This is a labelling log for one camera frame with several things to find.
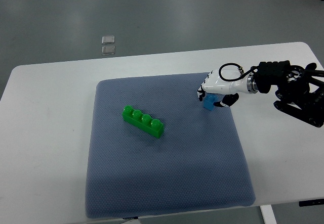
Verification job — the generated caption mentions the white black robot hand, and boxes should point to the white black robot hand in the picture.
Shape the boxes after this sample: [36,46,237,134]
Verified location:
[197,69,258,107]

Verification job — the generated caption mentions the small blue block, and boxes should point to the small blue block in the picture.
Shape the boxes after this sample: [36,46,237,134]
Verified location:
[204,94,218,111]

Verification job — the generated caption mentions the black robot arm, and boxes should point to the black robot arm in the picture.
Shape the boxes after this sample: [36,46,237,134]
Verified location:
[253,60,323,127]

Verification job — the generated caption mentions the long green block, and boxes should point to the long green block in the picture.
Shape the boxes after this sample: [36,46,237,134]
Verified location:
[122,105,164,139]

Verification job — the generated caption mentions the blue grey foam mat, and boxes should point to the blue grey foam mat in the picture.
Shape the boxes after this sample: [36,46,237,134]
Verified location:
[86,73,255,218]

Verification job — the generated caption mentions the upper metal floor plate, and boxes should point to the upper metal floor plate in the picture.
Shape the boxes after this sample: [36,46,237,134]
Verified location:
[102,35,115,44]

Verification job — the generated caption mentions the metal floor plate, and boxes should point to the metal floor plate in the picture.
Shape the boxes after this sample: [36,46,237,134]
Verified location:
[102,35,115,44]
[102,45,115,55]

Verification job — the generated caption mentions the lower metal floor plate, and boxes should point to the lower metal floor plate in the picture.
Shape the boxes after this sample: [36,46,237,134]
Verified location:
[102,45,115,55]

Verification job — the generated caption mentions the white table leg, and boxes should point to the white table leg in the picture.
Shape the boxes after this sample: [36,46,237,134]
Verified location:
[260,205,277,224]

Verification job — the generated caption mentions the black table control panel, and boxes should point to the black table control panel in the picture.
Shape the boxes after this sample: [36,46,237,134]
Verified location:
[299,199,324,207]

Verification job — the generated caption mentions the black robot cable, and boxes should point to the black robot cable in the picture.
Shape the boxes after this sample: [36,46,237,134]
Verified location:
[218,63,259,82]

